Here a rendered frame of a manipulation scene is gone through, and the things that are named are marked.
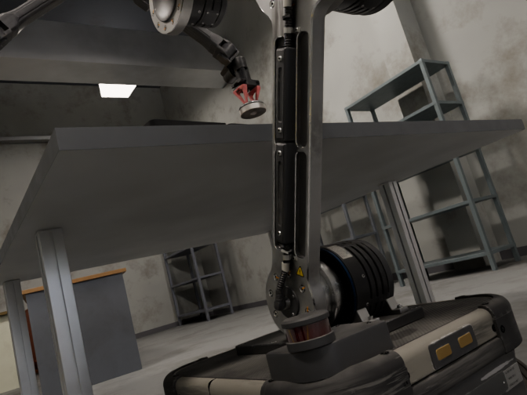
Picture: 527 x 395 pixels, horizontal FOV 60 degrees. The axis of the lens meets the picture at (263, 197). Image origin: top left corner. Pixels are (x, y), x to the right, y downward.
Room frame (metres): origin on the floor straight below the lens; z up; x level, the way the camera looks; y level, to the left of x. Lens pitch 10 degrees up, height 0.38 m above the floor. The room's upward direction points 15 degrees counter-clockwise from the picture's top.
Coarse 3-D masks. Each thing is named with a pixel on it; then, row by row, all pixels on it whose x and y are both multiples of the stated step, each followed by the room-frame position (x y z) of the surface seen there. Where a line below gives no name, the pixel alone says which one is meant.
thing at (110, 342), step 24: (96, 288) 3.33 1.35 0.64; (120, 288) 3.40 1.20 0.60; (96, 312) 3.31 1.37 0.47; (120, 312) 3.39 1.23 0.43; (48, 336) 3.16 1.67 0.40; (96, 336) 3.30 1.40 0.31; (120, 336) 3.37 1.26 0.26; (48, 360) 3.15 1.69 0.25; (96, 360) 3.28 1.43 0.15; (120, 360) 3.35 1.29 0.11; (48, 384) 3.14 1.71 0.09
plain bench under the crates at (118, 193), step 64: (64, 128) 0.69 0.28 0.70; (128, 128) 0.75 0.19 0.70; (192, 128) 0.82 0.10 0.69; (256, 128) 0.91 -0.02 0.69; (384, 128) 1.16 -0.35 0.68; (448, 128) 1.34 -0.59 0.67; (512, 128) 1.58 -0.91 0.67; (64, 192) 0.90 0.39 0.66; (128, 192) 1.03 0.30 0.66; (192, 192) 1.20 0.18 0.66; (256, 192) 1.45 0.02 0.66; (384, 192) 2.06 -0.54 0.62; (0, 256) 1.46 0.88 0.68; (64, 256) 1.19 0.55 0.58; (128, 256) 2.18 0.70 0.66; (64, 320) 1.18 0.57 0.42; (64, 384) 1.17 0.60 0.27
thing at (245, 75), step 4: (240, 68) 1.68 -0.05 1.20; (244, 68) 1.68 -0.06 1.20; (236, 72) 1.69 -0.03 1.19; (240, 72) 1.68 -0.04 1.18; (244, 72) 1.68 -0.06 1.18; (248, 72) 1.69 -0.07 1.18; (236, 76) 1.70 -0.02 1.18; (240, 76) 1.68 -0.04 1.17; (244, 76) 1.68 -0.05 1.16; (248, 76) 1.69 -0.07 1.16; (240, 80) 1.65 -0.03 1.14; (244, 80) 1.67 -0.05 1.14; (252, 80) 1.69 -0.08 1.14; (256, 80) 1.71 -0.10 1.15; (232, 84) 1.69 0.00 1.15; (236, 84) 1.68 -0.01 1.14; (240, 84) 1.69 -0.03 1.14; (256, 84) 1.72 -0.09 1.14; (232, 88) 1.69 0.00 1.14
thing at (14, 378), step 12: (0, 324) 4.59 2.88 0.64; (0, 336) 4.58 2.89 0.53; (0, 348) 4.57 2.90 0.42; (12, 348) 4.63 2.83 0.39; (0, 360) 4.56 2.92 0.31; (12, 360) 4.62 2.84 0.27; (0, 372) 4.55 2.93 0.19; (12, 372) 4.61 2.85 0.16; (0, 384) 4.54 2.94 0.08; (12, 384) 4.60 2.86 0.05
